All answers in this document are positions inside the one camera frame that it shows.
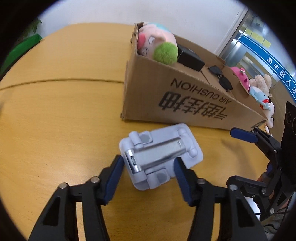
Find light blue plush toy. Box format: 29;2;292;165
249;86;271;111

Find pastel pig plush toy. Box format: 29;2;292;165
137;22;178;65

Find green covered table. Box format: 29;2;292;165
1;34;42;77

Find grey sleeve forearm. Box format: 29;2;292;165
261;214;284;240

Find black camera box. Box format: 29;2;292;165
281;101;296;150

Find white folding phone stand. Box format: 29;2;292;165
119;123;204;191

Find white dog plush toy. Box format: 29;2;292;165
263;103;274;134

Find brown cardboard box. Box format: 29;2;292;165
121;24;266;130

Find potted green plant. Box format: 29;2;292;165
22;18;42;38

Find black product box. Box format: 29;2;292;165
177;44;205;72

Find pink bear plush toy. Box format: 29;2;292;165
230;66;250;93

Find black sunglasses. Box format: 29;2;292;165
208;65;233;92

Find beige plush toy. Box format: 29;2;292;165
249;74;272;97

